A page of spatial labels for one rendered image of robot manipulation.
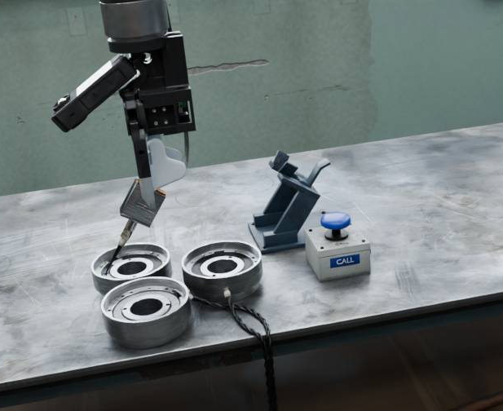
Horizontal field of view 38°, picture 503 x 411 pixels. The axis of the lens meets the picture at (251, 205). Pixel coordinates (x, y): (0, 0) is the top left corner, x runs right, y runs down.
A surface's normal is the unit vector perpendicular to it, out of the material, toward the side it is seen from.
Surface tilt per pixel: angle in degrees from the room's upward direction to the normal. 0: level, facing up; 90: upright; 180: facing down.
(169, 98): 90
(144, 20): 89
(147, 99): 90
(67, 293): 0
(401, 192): 0
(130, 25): 91
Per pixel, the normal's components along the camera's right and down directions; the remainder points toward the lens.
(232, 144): 0.18, 0.37
